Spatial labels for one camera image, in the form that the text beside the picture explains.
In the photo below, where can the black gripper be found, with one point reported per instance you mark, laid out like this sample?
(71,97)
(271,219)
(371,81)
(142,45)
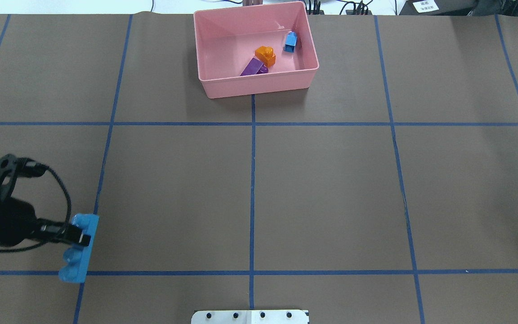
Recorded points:
(14,219)

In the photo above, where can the long blue block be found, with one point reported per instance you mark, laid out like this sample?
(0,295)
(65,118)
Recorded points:
(77,258)

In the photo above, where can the purple block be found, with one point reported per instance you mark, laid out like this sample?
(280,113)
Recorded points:
(254,67)

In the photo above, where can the orange block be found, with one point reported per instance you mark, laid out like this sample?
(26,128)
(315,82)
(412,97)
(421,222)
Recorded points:
(266,54)

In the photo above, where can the small blue block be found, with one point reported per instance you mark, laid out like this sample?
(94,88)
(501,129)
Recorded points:
(290,42)

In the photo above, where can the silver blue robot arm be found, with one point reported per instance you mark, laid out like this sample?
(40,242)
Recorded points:
(18,222)

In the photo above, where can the pink plastic box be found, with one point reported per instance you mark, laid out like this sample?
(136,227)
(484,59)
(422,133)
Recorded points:
(226,40)

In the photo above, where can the upper grey usb hub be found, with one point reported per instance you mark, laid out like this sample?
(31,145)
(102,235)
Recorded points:
(313,7)

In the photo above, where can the grey usb hub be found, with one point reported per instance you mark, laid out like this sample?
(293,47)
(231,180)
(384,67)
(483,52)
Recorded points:
(313,7)
(356,8)

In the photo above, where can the lower grey usb hub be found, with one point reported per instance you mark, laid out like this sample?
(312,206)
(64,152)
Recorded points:
(356,8)

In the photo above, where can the white camera stand base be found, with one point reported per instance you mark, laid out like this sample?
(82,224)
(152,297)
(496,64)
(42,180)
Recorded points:
(293,316)

